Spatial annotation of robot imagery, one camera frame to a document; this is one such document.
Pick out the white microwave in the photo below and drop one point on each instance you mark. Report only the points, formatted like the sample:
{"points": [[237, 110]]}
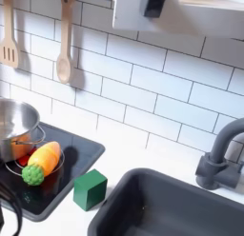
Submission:
{"points": [[190, 11]]}

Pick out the black stove top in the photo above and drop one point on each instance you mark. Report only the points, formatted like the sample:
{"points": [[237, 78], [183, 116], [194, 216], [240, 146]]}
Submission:
{"points": [[74, 155]]}

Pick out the wooden spoon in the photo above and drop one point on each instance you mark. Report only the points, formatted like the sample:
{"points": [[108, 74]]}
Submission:
{"points": [[64, 63]]}

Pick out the green wooden block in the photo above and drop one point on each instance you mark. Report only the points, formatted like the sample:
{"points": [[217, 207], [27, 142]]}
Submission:
{"points": [[89, 189]]}

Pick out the orange toy carrot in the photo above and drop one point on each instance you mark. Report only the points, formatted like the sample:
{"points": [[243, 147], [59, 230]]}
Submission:
{"points": [[43, 160]]}

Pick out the dark grey tap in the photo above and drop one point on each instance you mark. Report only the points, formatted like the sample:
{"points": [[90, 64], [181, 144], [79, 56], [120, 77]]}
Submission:
{"points": [[217, 163]]}

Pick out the steel pot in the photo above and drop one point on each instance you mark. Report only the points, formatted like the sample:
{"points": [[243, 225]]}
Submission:
{"points": [[14, 119]]}

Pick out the dark grey sink basin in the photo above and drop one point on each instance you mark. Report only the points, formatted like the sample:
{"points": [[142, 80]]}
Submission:
{"points": [[178, 208]]}

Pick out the wooden slotted spatula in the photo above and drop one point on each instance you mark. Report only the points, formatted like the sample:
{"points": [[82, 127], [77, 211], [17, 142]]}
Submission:
{"points": [[8, 51]]}

